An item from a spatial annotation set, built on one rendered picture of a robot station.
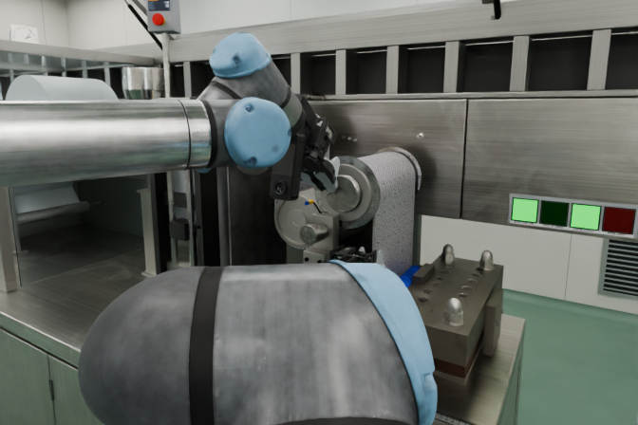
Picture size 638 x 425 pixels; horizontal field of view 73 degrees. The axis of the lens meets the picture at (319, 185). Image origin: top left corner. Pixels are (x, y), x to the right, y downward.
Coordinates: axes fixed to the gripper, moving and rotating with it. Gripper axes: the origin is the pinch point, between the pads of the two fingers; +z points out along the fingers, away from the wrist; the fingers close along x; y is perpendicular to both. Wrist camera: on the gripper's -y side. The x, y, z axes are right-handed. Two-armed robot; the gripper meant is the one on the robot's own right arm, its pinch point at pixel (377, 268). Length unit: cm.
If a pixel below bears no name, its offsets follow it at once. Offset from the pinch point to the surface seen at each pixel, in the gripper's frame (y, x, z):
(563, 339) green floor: -110, -36, 213
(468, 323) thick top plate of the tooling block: -6.1, -19.0, -1.7
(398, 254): -0.4, -0.3, 11.5
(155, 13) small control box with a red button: 56, 60, -3
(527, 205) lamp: 10.6, -24.4, 29.3
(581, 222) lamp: 8.0, -35.4, 29.3
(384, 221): 9.4, -0.2, 3.0
